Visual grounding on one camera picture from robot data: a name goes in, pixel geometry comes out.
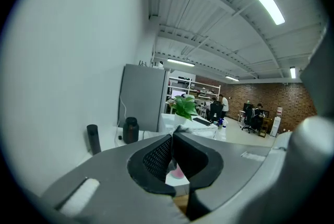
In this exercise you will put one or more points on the white shelving rack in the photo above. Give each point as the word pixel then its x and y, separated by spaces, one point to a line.
pixel 190 84

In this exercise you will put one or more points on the clear spray bottle blue trigger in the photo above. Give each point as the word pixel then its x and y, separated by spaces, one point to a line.
pixel 221 123

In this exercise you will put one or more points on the wooden stool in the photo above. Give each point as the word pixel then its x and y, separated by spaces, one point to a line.
pixel 264 126

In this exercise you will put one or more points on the grey cabinet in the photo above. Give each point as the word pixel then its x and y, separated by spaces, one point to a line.
pixel 143 97

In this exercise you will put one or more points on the dark brown jar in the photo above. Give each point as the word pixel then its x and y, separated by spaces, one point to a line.
pixel 130 130

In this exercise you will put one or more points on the pink lit monitor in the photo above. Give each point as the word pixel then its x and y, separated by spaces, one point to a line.
pixel 177 94

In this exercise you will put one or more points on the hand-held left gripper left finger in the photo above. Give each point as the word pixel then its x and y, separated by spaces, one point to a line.
pixel 109 178

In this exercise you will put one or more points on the pink spray bottle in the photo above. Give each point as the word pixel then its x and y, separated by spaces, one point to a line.
pixel 177 172

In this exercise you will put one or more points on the white water dispenser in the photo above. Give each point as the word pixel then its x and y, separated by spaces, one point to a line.
pixel 276 121

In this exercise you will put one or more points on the black thermos bottle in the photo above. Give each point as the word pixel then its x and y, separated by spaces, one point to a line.
pixel 94 139

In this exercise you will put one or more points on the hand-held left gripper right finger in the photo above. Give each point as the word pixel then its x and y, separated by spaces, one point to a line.
pixel 229 165

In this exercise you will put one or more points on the green potted plant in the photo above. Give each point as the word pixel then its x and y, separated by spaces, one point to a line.
pixel 185 108

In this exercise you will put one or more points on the black office chair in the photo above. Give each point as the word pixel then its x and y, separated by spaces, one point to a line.
pixel 249 118
pixel 216 112

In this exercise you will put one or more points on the white microwave oven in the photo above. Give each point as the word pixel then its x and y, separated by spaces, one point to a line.
pixel 167 119

